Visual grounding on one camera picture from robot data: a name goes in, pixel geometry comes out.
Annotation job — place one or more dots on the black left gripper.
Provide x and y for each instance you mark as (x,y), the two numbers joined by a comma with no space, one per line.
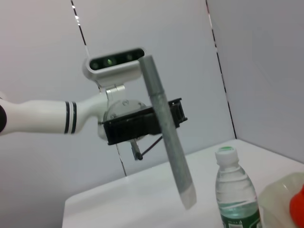
(130,126)

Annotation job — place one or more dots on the grey marker pen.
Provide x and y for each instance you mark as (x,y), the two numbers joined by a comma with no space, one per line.
(166,123)

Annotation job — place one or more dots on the clear green-label water bottle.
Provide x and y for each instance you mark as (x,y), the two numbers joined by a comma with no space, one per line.
(235,190)

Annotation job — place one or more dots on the red-orange toy orange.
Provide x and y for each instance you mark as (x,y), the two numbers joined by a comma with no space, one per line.
(298,206)

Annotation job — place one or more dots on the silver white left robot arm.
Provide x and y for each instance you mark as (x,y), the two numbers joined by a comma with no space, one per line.
(35,116)

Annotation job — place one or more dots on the pale green glass fruit plate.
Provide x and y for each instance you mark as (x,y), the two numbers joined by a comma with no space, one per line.
(275,197)

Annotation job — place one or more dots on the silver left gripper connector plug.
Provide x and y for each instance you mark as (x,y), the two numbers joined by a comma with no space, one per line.
(136,150)

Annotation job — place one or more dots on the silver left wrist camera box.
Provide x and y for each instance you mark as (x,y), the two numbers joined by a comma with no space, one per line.
(114,69)

